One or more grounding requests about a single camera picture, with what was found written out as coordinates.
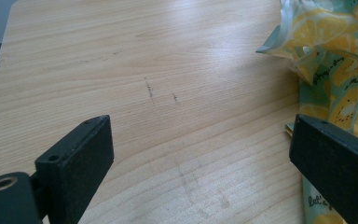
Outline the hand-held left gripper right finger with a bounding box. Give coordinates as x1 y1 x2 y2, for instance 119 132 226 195
289 113 358 224

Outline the lemon print plastic bag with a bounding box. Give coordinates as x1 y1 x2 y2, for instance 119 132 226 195
255 0 358 224

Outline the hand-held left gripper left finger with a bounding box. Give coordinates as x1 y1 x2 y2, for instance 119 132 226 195
34 114 115 224

